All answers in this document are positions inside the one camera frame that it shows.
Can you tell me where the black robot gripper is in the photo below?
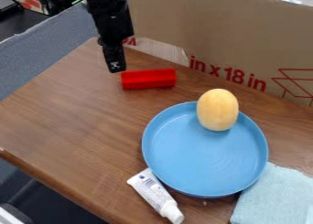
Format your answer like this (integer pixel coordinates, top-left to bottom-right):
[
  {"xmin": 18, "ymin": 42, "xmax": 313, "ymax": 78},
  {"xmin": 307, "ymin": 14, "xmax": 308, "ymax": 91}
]
[{"xmin": 90, "ymin": 0, "xmax": 135, "ymax": 73}]

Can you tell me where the red rectangular block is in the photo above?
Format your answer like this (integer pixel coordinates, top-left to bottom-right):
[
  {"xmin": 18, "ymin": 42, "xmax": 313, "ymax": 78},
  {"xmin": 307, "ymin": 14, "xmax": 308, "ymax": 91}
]
[{"xmin": 121, "ymin": 69, "xmax": 177, "ymax": 90}]

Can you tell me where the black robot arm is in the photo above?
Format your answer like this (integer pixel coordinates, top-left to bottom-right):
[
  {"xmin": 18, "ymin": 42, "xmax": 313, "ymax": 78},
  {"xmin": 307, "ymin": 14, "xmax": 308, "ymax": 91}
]
[{"xmin": 39, "ymin": 0, "xmax": 135, "ymax": 73}]

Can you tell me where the grey fabric panel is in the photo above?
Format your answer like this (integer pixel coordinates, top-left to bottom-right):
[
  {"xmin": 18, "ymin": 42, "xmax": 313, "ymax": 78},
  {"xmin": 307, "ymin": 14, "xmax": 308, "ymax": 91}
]
[{"xmin": 0, "ymin": 3, "xmax": 98, "ymax": 100}]

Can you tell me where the yellow potato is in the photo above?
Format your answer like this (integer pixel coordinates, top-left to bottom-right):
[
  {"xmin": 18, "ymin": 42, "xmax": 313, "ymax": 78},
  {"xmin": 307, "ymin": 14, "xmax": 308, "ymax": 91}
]
[{"xmin": 197, "ymin": 89, "xmax": 238, "ymax": 131}]

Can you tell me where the blue round plate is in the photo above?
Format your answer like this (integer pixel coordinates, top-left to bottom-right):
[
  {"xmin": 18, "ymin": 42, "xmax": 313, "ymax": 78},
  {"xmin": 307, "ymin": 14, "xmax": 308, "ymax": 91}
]
[{"xmin": 142, "ymin": 101, "xmax": 269, "ymax": 198}]

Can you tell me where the white cream tube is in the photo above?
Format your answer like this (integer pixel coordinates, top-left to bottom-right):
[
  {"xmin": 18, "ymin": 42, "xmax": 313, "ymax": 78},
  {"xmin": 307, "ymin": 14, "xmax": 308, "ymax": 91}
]
[{"xmin": 127, "ymin": 168, "xmax": 185, "ymax": 224}]

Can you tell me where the light blue towel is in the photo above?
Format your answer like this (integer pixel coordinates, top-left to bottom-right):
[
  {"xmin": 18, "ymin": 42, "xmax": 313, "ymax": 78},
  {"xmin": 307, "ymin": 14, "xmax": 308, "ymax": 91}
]
[{"xmin": 230, "ymin": 163, "xmax": 313, "ymax": 224}]

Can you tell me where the cardboard box wall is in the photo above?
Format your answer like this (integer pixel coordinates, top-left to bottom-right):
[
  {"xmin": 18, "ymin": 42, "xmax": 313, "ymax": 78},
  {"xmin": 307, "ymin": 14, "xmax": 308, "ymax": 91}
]
[{"xmin": 125, "ymin": 0, "xmax": 313, "ymax": 107}]

